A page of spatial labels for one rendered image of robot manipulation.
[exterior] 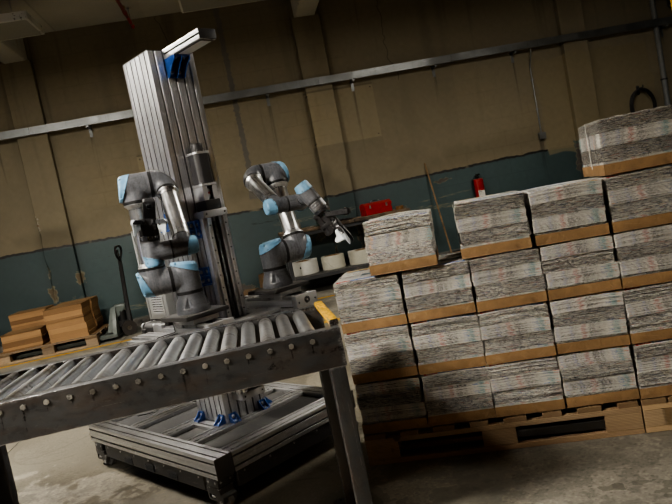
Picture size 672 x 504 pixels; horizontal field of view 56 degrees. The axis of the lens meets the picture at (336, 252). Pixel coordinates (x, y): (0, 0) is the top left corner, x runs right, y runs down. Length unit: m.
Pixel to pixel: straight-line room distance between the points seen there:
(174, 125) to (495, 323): 1.72
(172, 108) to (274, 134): 6.23
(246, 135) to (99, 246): 2.59
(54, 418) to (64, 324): 6.54
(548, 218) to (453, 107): 7.27
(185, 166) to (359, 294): 1.05
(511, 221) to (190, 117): 1.58
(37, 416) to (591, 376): 2.06
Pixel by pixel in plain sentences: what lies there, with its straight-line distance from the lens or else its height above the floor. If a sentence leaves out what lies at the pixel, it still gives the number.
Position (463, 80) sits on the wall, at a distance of 10.00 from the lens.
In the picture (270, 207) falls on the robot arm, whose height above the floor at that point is 1.21.
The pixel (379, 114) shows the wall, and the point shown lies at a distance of 9.56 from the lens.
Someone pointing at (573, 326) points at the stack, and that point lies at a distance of 2.78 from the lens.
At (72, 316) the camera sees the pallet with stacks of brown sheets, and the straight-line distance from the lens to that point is 8.52.
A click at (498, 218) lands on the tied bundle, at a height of 0.98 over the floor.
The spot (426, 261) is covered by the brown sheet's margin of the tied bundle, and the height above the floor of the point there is 0.86.
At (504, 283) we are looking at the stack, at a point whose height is 0.71.
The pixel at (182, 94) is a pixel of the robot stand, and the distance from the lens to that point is 3.20.
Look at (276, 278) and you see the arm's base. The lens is 3.12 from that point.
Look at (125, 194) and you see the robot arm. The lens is 2.83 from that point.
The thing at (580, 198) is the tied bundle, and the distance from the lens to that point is 2.72.
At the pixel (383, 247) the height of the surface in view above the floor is 0.95.
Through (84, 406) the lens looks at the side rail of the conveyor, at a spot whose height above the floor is 0.74.
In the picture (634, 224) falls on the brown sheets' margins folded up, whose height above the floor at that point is 0.86.
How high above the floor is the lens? 1.17
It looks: 4 degrees down
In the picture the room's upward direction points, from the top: 11 degrees counter-clockwise
